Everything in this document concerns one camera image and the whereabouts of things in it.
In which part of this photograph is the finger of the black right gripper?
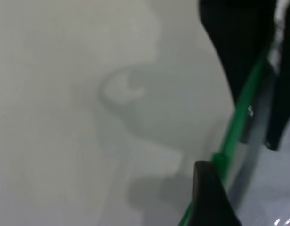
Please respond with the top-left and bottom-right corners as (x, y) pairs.
(265, 0), (290, 152)
(198, 0), (278, 112)

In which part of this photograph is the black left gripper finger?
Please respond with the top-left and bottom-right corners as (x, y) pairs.
(188, 161), (242, 226)

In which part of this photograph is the green zipper slider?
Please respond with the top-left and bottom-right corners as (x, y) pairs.
(211, 152), (227, 167)

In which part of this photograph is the clear plastic zip bag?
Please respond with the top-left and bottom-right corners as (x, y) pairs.
(177, 53), (290, 226)

